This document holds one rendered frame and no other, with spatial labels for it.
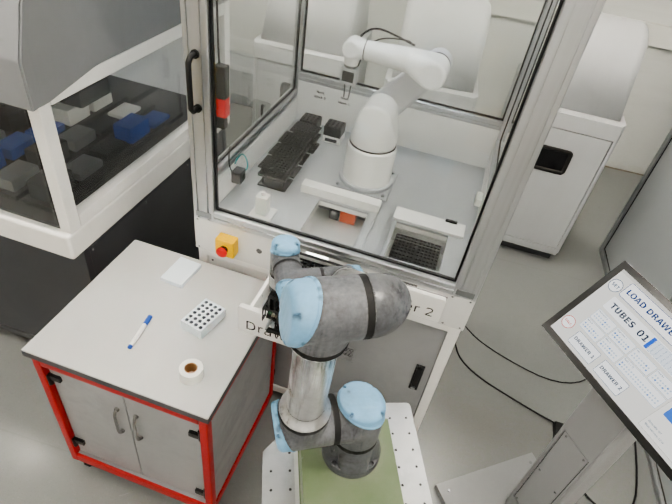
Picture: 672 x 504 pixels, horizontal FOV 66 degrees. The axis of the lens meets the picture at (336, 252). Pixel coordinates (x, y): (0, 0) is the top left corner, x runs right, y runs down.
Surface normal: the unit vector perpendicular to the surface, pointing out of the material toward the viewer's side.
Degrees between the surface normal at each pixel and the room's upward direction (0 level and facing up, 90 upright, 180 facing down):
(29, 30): 90
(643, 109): 90
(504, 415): 0
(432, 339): 90
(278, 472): 0
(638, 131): 90
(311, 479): 1
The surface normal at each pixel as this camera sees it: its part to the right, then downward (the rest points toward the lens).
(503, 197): -0.30, 0.59
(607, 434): -0.93, 0.14
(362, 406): 0.23, -0.77
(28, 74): 0.95, 0.29
